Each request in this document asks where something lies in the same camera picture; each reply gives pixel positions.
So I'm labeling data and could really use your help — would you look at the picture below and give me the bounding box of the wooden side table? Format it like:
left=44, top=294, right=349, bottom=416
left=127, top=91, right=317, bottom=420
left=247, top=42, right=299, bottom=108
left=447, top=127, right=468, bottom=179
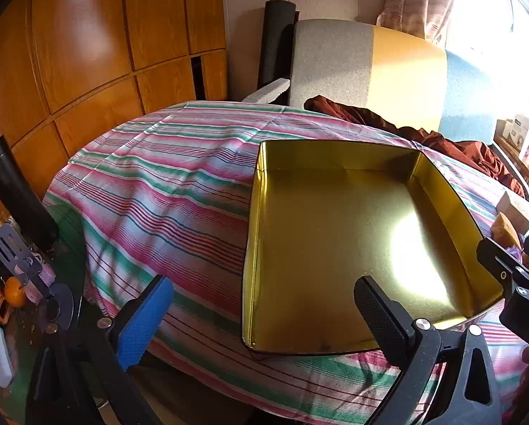
left=495, top=135, right=529, bottom=187

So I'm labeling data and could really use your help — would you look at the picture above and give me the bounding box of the black tube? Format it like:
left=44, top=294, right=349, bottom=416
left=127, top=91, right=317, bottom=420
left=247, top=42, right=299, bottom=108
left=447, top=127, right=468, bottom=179
left=0, top=137, right=59, bottom=249

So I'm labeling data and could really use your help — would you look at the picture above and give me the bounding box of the window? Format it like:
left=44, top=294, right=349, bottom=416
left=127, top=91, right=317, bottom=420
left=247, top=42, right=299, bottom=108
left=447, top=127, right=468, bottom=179
left=446, top=0, right=529, bottom=98

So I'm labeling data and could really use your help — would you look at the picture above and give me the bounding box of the wooden wardrobe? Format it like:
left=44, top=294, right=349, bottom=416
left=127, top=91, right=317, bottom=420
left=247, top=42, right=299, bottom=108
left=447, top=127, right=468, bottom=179
left=0, top=0, right=229, bottom=249

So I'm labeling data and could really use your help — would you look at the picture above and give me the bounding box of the white foam piece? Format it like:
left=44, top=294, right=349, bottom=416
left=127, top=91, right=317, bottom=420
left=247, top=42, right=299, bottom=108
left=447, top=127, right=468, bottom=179
left=242, top=78, right=291, bottom=104

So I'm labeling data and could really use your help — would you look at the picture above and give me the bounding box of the cream cardboard box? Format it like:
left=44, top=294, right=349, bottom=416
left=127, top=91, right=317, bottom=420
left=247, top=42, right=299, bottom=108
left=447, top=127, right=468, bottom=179
left=497, top=190, right=529, bottom=233

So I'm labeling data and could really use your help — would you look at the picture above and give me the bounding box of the yellow sponge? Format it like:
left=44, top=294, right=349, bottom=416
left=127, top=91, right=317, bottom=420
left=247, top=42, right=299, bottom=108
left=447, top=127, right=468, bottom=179
left=490, top=212, right=524, bottom=249

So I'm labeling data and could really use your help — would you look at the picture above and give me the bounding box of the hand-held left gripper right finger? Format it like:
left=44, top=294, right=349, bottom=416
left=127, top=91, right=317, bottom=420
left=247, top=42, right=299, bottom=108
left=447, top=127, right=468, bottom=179
left=354, top=275, right=505, bottom=425

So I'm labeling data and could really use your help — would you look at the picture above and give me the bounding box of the gold metal tin box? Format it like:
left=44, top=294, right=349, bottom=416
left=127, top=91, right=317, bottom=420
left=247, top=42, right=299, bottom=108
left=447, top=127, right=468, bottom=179
left=240, top=140, right=504, bottom=357

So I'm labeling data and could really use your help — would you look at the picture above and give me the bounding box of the striped pink green cloth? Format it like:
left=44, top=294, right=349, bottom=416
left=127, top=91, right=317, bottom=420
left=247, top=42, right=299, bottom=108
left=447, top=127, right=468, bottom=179
left=43, top=101, right=529, bottom=425

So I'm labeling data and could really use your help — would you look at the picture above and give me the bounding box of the black rolled mat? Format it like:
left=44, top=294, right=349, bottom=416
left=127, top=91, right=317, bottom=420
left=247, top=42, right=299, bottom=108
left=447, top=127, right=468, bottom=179
left=258, top=0, right=298, bottom=91

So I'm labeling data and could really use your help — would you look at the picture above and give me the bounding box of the white printed box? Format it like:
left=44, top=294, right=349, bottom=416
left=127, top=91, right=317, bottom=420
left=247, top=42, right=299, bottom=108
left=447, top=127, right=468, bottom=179
left=501, top=115, right=529, bottom=151

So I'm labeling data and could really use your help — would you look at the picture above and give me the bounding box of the dark brown crumpled cloth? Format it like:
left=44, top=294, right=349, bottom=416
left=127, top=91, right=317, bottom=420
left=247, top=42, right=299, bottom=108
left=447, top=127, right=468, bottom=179
left=304, top=95, right=526, bottom=198

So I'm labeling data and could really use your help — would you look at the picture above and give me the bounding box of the grey yellow blue sofa back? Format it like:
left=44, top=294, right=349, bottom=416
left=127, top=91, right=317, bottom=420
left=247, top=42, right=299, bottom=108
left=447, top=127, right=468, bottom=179
left=288, top=18, right=495, bottom=142

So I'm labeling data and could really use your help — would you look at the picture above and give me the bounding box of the orange fruit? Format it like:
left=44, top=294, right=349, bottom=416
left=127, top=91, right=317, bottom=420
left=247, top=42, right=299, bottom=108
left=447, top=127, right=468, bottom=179
left=5, top=277, right=28, bottom=308

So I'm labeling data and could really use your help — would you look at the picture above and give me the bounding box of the metal spatula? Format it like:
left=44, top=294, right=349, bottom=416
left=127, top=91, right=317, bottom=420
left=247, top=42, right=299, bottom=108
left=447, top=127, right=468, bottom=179
left=0, top=223, right=52, bottom=302

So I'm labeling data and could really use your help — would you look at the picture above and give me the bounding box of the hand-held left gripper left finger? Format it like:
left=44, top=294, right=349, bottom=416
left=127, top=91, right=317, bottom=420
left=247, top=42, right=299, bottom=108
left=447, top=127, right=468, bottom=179
left=27, top=274, right=174, bottom=425

